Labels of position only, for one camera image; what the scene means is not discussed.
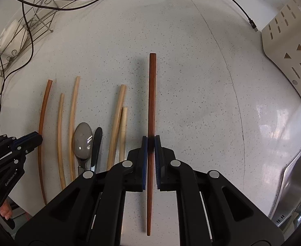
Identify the thick light bamboo chopstick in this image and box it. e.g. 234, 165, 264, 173
107, 84, 127, 171

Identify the stainless steel sink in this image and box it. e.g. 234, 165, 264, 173
269, 153, 301, 237

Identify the dark red wooden chopstick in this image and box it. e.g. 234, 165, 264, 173
147, 53, 157, 236

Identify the person's left hand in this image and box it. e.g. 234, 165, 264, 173
0, 200, 13, 220

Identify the short light bamboo chopstick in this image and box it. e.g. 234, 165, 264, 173
57, 93, 66, 190

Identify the translucent grey plastic spoon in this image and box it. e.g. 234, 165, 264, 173
73, 122, 93, 175

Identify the black plastic spoon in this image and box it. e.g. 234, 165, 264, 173
91, 127, 103, 173

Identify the metal wire rack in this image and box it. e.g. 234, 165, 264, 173
0, 0, 58, 76

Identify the reddish brown curved chopstick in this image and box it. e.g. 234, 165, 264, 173
37, 79, 53, 206

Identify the cream utensil holder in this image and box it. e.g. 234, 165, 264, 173
261, 0, 301, 97

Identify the long black cable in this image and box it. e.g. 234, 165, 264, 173
0, 0, 36, 115

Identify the long light bamboo chopstick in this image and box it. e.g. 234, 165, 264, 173
68, 76, 80, 182

